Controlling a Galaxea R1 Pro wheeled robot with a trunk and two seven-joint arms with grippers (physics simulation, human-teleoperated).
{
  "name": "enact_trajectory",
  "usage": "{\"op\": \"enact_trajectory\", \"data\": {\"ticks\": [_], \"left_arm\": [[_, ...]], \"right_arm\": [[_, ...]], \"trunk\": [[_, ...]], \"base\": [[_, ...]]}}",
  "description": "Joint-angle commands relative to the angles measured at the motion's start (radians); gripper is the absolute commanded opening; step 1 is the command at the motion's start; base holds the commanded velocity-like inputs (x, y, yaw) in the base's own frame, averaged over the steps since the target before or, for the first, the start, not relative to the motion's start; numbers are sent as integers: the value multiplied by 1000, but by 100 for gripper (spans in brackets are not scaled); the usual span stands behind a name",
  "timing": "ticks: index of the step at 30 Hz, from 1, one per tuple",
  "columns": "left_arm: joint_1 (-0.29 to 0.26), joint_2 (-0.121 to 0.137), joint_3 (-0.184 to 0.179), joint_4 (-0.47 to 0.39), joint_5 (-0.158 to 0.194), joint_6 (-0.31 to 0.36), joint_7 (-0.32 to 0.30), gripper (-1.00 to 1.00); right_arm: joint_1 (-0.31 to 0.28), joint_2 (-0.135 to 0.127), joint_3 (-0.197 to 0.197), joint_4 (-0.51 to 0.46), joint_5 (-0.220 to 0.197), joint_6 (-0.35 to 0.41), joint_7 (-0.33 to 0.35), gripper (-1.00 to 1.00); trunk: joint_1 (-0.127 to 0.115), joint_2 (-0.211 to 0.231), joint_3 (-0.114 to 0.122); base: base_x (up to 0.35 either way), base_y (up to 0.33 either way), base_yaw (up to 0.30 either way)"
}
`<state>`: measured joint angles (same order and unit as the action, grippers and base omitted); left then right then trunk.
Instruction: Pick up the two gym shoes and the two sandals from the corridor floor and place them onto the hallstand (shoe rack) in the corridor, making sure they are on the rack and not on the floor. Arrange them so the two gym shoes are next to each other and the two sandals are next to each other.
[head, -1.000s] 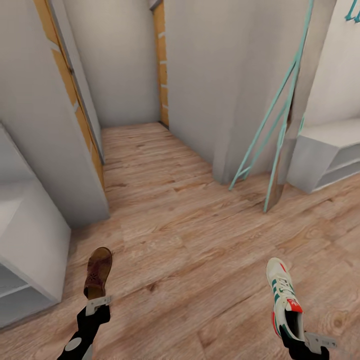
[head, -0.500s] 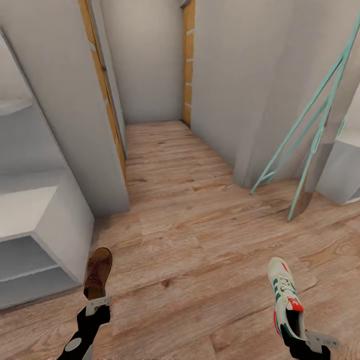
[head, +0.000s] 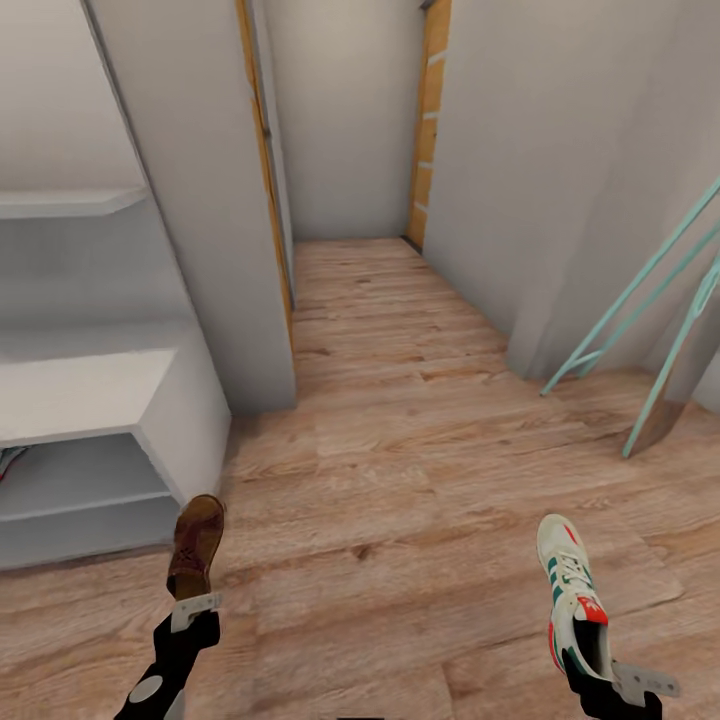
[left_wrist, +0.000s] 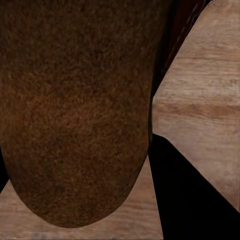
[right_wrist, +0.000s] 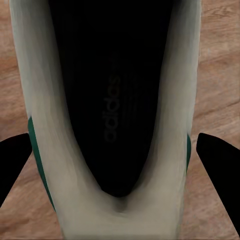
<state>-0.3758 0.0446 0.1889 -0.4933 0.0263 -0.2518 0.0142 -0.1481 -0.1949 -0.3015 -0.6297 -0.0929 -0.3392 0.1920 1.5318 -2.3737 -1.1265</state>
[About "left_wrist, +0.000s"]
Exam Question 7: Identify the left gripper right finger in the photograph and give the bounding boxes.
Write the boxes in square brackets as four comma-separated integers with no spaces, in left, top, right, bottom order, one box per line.
[148,134,240,240]

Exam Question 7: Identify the sandal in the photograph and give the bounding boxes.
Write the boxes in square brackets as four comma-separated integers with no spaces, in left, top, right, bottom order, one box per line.
[0,0,211,229]

